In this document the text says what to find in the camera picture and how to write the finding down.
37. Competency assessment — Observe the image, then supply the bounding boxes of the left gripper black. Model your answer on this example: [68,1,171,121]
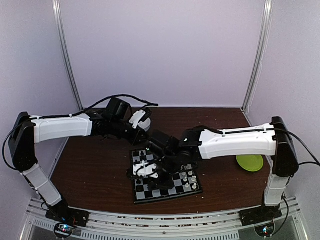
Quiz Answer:
[109,118,149,146]

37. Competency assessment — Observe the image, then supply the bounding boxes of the black white chessboard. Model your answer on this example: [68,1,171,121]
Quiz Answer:
[129,149,203,205]

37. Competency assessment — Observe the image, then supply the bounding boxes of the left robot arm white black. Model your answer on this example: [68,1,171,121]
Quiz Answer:
[1,94,152,222]

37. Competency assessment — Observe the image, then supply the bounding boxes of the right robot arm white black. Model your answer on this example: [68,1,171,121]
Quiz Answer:
[148,116,299,221]

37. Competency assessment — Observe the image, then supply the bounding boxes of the white ceramic bowl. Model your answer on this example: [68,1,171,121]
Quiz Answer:
[137,118,152,132]

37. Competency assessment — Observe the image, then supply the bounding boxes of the green plate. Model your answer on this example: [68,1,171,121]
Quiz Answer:
[236,155,264,172]

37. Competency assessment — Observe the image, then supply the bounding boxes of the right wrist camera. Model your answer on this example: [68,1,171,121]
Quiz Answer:
[126,162,159,179]

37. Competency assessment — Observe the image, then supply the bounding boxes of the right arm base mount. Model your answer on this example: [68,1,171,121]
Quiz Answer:
[239,205,283,238]

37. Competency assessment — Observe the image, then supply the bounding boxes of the aluminium front rail frame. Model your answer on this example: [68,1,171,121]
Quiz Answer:
[21,196,305,240]

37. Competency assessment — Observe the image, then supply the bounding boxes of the left aluminium corner post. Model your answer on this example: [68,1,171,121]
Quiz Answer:
[52,0,83,110]

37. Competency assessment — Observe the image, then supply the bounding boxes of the aluminium corner post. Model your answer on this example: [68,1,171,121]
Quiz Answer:
[241,0,274,114]
[52,0,83,110]

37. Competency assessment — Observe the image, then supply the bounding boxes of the right aluminium corner post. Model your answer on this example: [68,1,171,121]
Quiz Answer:
[241,0,274,114]

